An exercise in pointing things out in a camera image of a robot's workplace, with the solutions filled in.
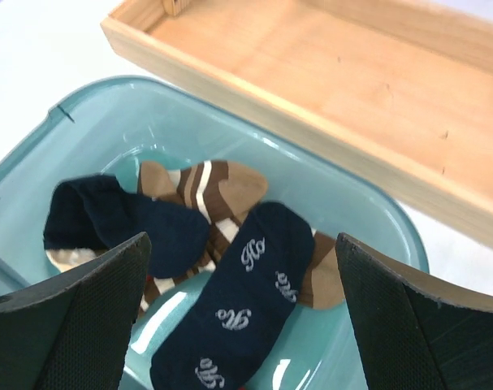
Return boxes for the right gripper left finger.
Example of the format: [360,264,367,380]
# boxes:
[0,232,151,389]

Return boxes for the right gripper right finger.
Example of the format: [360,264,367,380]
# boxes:
[335,233,493,389]

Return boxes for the navy patterned sock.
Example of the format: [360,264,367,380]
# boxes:
[43,175,210,279]
[150,201,314,389]

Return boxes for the teal plastic bin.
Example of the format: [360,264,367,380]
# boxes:
[0,76,429,389]

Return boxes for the wooden hanging rack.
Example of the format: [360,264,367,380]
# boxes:
[102,1,493,248]

